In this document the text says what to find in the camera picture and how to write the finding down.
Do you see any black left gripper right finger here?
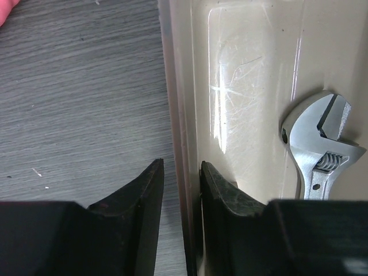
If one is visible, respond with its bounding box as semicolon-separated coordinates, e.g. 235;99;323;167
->
201;162;367;275

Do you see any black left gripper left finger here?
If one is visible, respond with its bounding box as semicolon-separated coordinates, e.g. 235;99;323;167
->
1;159;164;275

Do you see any red handled adjustable wrench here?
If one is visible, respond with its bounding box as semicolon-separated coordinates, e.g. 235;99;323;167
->
281;90;366;200

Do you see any beige plastic tool box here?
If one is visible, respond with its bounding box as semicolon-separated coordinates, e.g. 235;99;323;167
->
158;1;367;275

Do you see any pink printed plastic bag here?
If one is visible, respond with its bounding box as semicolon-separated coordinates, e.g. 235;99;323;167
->
0;0;20;26

